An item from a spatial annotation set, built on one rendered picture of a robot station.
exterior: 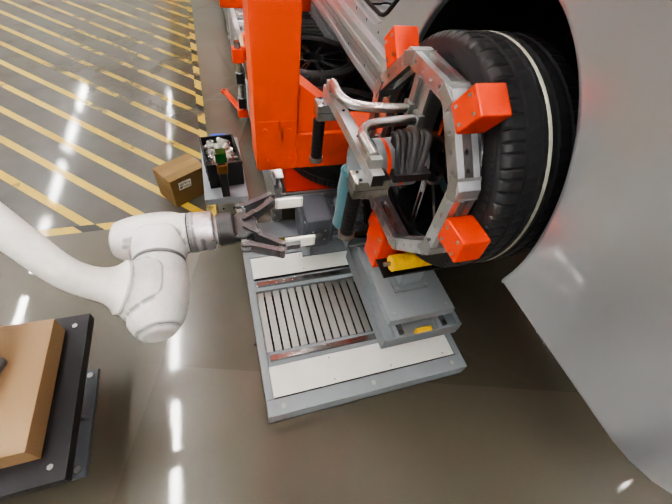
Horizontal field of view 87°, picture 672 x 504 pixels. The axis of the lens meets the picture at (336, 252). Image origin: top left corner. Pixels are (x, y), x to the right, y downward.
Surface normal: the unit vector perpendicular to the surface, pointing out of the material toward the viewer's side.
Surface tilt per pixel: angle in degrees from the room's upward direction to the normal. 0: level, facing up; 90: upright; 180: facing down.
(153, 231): 8
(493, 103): 35
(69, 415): 0
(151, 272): 26
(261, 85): 90
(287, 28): 90
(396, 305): 0
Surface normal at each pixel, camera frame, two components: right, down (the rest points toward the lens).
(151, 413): 0.12, -0.64
